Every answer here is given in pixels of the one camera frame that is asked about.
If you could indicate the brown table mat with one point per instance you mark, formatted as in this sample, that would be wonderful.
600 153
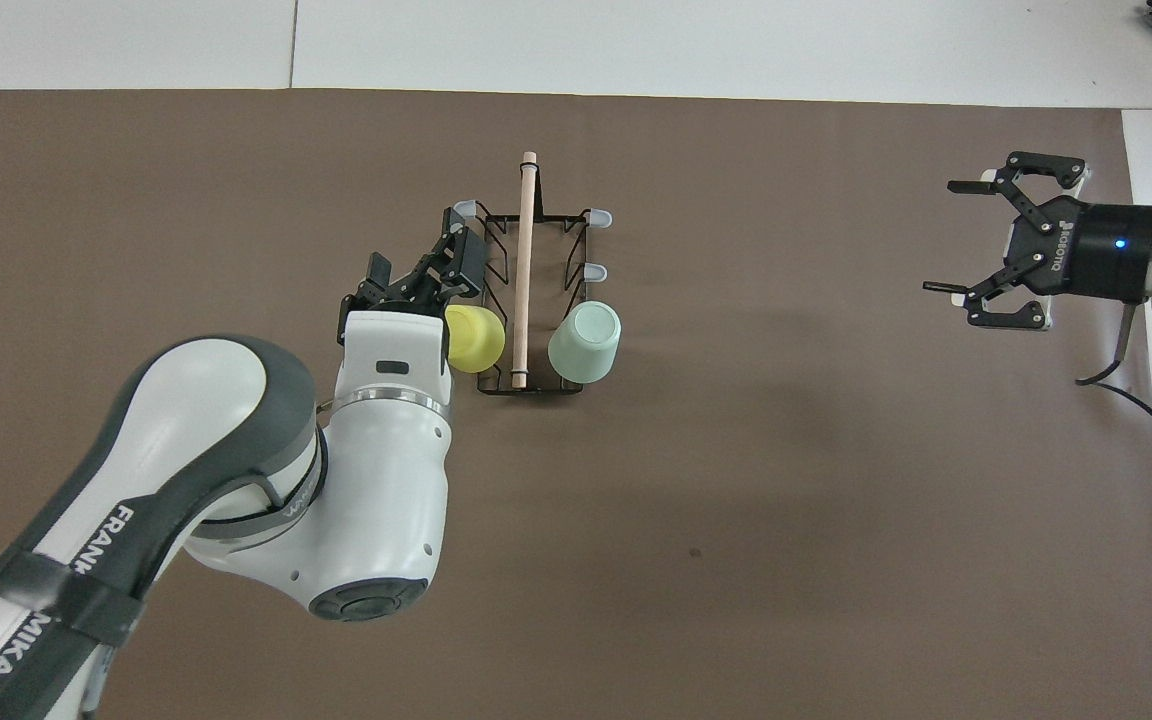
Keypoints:
736 500

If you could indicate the pale green plastic cup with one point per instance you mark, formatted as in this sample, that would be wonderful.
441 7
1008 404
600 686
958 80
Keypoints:
586 345

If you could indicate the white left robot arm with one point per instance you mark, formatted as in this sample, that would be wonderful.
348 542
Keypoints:
236 460

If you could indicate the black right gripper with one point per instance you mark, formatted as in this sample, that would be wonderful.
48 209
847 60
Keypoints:
1096 250

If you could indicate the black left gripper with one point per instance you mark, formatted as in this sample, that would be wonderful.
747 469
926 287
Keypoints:
406 295

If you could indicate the yellow plastic cup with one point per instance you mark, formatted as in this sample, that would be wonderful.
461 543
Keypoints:
478 340

